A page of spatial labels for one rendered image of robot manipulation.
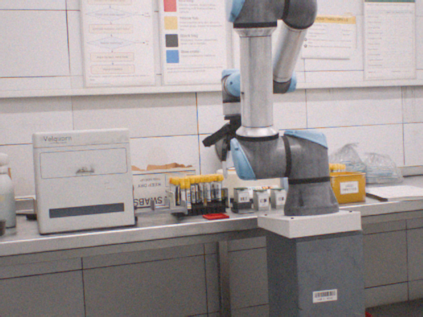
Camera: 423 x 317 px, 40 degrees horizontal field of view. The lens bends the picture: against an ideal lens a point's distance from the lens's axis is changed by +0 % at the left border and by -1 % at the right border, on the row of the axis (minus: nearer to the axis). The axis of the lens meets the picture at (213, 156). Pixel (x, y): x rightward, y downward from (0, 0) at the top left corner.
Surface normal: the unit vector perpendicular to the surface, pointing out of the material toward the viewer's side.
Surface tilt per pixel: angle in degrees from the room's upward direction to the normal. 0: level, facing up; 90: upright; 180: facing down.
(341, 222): 90
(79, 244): 90
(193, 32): 94
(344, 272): 90
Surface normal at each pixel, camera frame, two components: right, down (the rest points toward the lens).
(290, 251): -0.95, 0.07
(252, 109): -0.35, 0.25
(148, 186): 0.32, -0.04
